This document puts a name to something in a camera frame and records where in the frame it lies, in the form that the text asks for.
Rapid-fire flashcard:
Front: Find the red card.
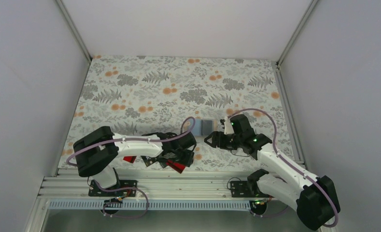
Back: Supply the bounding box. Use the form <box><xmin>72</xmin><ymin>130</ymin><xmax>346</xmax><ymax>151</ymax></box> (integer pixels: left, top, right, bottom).
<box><xmin>167</xmin><ymin>160</ymin><xmax>186</xmax><ymax>174</ymax></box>
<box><xmin>123</xmin><ymin>156</ymin><xmax>137</xmax><ymax>163</ymax></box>

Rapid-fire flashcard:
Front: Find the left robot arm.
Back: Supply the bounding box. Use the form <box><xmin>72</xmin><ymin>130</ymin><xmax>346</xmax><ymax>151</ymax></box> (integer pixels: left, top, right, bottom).
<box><xmin>67</xmin><ymin>126</ymin><xmax>197</xmax><ymax>196</ymax></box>

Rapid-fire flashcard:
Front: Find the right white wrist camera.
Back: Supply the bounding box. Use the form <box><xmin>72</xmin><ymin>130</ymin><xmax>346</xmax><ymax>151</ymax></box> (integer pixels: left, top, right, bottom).
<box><xmin>220</xmin><ymin>117</ymin><xmax>234</xmax><ymax>135</ymax></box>

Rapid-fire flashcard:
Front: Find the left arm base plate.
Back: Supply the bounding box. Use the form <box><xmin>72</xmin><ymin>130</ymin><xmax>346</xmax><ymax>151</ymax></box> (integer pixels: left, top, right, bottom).
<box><xmin>88</xmin><ymin>180</ymin><xmax>138</xmax><ymax>197</ymax></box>

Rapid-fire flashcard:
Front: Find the black card bottom centre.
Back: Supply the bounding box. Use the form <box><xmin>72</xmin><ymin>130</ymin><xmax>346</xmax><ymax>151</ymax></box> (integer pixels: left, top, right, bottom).
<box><xmin>158</xmin><ymin>159</ymin><xmax>168</xmax><ymax>169</ymax></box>

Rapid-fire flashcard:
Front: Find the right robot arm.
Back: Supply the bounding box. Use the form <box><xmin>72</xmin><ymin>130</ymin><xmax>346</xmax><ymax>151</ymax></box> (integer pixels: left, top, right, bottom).
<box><xmin>204</xmin><ymin>114</ymin><xmax>340</xmax><ymax>231</ymax></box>

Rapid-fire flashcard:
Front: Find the black VIP card lower-left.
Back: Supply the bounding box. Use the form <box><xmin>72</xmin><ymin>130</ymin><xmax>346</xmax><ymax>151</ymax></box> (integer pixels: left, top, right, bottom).
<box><xmin>141</xmin><ymin>156</ymin><xmax>156</xmax><ymax>167</ymax></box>

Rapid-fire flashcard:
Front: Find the grey cable duct strip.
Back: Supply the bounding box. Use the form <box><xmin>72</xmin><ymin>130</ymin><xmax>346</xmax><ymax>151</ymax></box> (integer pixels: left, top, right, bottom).
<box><xmin>48</xmin><ymin>199</ymin><xmax>251</xmax><ymax>211</ymax></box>

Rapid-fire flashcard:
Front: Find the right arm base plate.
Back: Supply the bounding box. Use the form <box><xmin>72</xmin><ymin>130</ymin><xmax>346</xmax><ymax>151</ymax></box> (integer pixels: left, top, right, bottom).
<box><xmin>229</xmin><ymin>180</ymin><xmax>268</xmax><ymax>198</ymax></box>

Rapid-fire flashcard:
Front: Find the plain black card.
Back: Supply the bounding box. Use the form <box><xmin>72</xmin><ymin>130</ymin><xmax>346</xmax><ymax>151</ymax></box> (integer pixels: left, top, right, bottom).
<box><xmin>200</xmin><ymin>119</ymin><xmax>214</xmax><ymax>136</ymax></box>

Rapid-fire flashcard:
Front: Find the aluminium rail frame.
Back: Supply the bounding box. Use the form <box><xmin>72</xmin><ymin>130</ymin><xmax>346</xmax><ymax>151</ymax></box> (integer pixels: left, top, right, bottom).
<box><xmin>38</xmin><ymin>169</ymin><xmax>251</xmax><ymax>200</ymax></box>

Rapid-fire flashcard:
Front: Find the floral table mat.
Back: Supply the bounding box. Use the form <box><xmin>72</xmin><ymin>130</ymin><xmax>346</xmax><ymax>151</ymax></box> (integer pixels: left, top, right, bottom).
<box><xmin>58</xmin><ymin>55</ymin><xmax>299</xmax><ymax>169</ymax></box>

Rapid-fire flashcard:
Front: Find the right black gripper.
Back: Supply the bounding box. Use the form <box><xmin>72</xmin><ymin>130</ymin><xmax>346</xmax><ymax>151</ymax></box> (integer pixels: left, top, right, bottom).
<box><xmin>204</xmin><ymin>131</ymin><xmax>242</xmax><ymax>151</ymax></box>

